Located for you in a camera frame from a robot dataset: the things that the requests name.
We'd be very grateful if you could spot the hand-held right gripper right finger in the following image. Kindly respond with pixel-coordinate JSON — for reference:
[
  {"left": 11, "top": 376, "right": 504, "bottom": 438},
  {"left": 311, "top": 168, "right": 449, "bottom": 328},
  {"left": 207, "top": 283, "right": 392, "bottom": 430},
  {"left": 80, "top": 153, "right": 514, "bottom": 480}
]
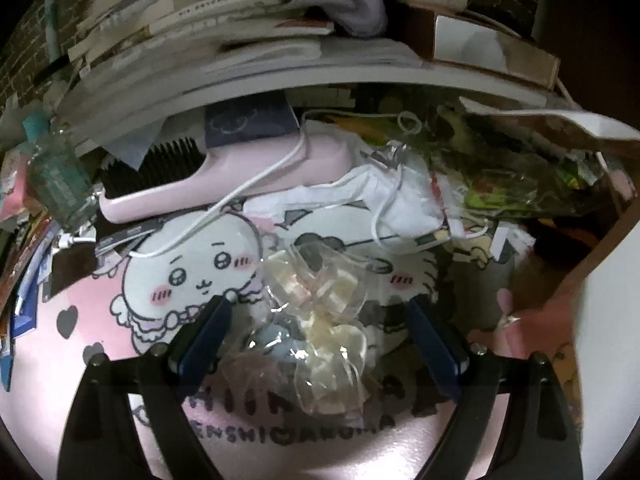
[{"left": 407, "top": 297, "right": 583, "bottom": 480}]

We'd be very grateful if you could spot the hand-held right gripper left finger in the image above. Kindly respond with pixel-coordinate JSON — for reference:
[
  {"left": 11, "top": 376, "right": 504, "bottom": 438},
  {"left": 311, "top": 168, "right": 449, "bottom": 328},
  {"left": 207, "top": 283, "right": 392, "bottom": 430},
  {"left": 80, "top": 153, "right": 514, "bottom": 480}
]
[{"left": 60, "top": 295, "right": 233, "bottom": 480}]

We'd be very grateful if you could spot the clear bag of bows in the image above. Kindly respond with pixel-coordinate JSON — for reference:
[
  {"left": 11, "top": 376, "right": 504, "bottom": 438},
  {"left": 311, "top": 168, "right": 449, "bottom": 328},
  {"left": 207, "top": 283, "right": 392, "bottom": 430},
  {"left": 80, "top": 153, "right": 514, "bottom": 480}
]
[{"left": 227, "top": 240, "right": 386, "bottom": 418}]

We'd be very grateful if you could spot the pink printed desk mat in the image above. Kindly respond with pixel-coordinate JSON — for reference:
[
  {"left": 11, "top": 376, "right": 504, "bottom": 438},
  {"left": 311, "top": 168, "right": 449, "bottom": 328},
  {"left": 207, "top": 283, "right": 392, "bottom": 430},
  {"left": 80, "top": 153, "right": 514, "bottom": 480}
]
[{"left": 0, "top": 200, "right": 581, "bottom": 480}]

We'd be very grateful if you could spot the white face mask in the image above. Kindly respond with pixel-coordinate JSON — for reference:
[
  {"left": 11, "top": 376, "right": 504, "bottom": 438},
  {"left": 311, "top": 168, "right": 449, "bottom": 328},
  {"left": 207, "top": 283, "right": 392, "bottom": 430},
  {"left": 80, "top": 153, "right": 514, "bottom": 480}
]
[{"left": 242, "top": 152, "right": 451, "bottom": 251}]

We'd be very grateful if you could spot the pink hair brush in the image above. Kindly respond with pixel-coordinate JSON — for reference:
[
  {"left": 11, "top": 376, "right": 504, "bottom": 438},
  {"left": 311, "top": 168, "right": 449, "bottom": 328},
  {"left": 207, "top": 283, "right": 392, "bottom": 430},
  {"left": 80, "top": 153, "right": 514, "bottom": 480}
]
[{"left": 97, "top": 127, "right": 358, "bottom": 223}]

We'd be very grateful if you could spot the clear plastic bag clutter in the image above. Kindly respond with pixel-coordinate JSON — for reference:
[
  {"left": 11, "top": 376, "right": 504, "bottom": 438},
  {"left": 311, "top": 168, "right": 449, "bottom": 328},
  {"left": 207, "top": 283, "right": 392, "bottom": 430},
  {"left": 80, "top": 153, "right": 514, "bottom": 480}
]
[{"left": 430, "top": 105, "right": 621, "bottom": 221}]

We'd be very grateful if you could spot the pile of stationery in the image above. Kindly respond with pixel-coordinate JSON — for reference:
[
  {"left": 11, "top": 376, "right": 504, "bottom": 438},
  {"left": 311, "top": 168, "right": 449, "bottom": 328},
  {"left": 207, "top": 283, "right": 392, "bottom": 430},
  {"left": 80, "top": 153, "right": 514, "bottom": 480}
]
[{"left": 0, "top": 210, "right": 66, "bottom": 393}]

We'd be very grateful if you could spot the teal cap bottle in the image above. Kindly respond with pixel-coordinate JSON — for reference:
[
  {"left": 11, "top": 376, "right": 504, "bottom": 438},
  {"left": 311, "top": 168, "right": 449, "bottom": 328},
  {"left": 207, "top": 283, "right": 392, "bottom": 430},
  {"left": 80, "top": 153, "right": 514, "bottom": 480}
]
[{"left": 22, "top": 115, "right": 98, "bottom": 226}]

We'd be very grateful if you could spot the dark blue card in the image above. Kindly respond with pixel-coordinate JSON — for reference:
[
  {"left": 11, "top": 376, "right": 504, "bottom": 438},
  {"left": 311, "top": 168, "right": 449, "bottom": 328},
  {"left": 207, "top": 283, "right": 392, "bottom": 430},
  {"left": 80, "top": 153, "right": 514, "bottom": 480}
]
[{"left": 202, "top": 100, "right": 301, "bottom": 150}]

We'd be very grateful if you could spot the pink tissue packet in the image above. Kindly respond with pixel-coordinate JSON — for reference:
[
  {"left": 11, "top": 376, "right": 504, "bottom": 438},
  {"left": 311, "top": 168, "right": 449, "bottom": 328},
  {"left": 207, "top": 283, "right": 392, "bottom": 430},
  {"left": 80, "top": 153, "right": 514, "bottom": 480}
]
[{"left": 0, "top": 145, "right": 31, "bottom": 221}]

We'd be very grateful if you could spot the brown cardboard box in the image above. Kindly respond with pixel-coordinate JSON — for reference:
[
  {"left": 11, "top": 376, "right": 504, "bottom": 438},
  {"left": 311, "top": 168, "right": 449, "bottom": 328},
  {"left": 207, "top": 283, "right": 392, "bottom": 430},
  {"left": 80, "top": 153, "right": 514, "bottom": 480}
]
[{"left": 410, "top": 10, "right": 561, "bottom": 92}]

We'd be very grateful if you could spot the stack of books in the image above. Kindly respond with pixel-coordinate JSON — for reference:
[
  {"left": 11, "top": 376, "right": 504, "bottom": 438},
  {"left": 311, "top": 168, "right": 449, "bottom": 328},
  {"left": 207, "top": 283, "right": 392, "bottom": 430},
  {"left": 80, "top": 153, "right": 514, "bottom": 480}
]
[{"left": 50, "top": 0, "right": 426, "bottom": 106}]

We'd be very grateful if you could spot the white cable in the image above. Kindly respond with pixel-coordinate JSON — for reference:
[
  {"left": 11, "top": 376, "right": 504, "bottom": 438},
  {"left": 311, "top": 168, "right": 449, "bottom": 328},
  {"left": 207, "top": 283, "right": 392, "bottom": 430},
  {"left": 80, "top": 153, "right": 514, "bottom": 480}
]
[{"left": 57, "top": 110, "right": 423, "bottom": 261}]

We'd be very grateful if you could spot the teal wall pipe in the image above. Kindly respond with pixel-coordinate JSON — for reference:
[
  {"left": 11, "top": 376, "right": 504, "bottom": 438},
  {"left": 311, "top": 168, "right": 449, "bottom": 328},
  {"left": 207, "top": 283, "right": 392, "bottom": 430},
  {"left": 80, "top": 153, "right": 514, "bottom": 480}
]
[{"left": 42, "top": 0, "right": 63, "bottom": 66}]

